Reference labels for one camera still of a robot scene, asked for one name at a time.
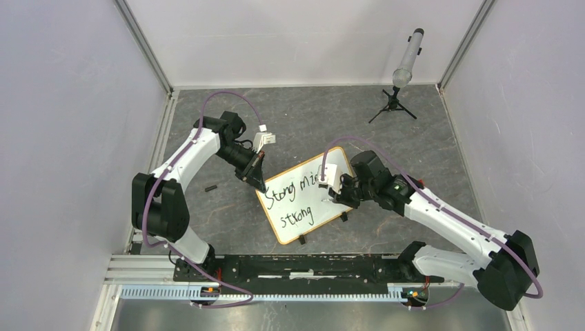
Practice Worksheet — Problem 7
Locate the black microphone tripod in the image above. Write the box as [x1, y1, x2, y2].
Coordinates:
[368, 86, 417, 123]

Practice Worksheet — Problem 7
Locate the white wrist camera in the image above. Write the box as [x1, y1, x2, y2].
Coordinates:
[252, 124, 276, 152]
[317, 163, 343, 194]

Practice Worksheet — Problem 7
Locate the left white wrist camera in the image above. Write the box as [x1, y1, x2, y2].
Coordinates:
[252, 124, 276, 152]

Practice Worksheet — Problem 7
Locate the yellow framed whiteboard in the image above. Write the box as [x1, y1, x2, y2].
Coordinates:
[256, 154, 352, 245]

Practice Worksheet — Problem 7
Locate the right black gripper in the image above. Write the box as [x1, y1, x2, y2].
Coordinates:
[328, 172, 376, 210]

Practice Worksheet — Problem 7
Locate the purple cable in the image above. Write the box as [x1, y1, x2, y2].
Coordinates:
[141, 90, 267, 310]
[319, 135, 545, 310]

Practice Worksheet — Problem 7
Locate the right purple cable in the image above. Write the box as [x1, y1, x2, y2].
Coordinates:
[319, 135, 545, 310]

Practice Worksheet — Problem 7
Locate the silver microphone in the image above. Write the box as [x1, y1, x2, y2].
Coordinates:
[392, 28, 424, 88]

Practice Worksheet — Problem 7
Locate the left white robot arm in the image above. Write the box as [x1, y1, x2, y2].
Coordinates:
[131, 111, 276, 281]

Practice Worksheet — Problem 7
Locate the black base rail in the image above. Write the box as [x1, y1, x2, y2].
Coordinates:
[202, 254, 444, 297]

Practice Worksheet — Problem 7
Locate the grey slotted cable duct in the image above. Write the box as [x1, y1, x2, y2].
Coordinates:
[120, 285, 407, 303]

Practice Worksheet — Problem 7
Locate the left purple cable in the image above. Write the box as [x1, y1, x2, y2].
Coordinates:
[141, 90, 267, 310]

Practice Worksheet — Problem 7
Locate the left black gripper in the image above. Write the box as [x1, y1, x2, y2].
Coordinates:
[215, 142, 266, 193]

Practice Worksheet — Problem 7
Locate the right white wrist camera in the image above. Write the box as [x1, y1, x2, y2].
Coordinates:
[317, 163, 343, 194]

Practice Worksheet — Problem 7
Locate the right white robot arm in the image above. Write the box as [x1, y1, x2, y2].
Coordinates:
[317, 150, 544, 311]

